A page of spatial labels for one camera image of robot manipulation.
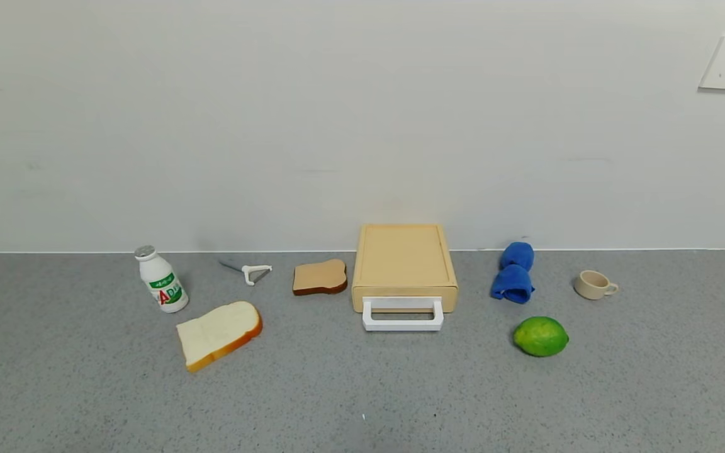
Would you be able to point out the brown toast slice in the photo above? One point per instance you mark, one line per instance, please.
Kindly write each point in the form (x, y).
(318, 277)

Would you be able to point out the white vegetable peeler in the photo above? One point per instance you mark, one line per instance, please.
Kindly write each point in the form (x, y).
(249, 272)

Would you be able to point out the blue folded cloth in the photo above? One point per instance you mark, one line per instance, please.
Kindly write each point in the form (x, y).
(513, 277)

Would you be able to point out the white bread slice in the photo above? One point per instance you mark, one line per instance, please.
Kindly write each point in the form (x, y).
(218, 332)

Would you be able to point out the white milk bottle green label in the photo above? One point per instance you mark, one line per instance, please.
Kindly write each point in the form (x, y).
(164, 283)

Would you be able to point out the green lime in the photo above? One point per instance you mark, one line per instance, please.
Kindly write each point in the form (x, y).
(540, 336)

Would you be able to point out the beige small cup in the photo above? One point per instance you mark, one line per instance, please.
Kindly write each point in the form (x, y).
(592, 284)

